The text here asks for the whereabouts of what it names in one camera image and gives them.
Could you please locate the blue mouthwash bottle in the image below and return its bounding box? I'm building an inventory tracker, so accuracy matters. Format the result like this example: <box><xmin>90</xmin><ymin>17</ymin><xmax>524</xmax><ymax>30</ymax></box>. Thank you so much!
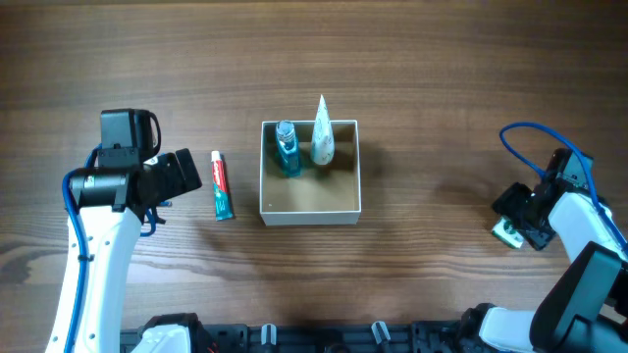
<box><xmin>275</xmin><ymin>120</ymin><xmax>301</xmax><ymax>177</ymax></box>

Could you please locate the open beige cardboard box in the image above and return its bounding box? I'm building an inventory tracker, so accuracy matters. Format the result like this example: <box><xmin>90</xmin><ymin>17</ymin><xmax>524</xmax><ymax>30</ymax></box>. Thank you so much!
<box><xmin>259</xmin><ymin>120</ymin><xmax>362</xmax><ymax>227</ymax></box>

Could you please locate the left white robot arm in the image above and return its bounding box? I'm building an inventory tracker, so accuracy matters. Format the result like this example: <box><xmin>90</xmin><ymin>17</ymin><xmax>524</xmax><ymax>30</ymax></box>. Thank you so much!
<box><xmin>46</xmin><ymin>109</ymin><xmax>202</xmax><ymax>352</ymax></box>

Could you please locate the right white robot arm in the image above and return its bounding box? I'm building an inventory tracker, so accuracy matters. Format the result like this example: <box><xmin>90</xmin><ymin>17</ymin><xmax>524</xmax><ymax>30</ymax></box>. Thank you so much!
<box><xmin>454</xmin><ymin>148</ymin><xmax>627</xmax><ymax>352</ymax></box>

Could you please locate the green white small box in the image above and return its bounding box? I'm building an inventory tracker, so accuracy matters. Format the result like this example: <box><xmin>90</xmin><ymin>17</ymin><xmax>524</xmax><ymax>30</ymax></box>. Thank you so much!
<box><xmin>492</xmin><ymin>217</ymin><xmax>524</xmax><ymax>249</ymax></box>

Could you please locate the red green toothpaste tube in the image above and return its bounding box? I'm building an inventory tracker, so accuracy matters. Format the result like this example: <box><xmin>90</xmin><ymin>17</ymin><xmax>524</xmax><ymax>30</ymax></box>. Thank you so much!
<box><xmin>211</xmin><ymin>150</ymin><xmax>234</xmax><ymax>221</ymax></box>

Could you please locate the left blue cable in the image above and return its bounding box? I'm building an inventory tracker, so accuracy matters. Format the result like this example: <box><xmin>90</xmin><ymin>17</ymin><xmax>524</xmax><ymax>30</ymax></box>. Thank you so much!
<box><xmin>61</xmin><ymin>144</ymin><xmax>173</xmax><ymax>353</ymax></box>

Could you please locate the white lotion tube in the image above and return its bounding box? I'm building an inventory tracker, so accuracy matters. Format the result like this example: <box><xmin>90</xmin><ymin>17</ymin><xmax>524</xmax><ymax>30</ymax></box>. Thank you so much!
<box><xmin>310</xmin><ymin>95</ymin><xmax>336</xmax><ymax>166</ymax></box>

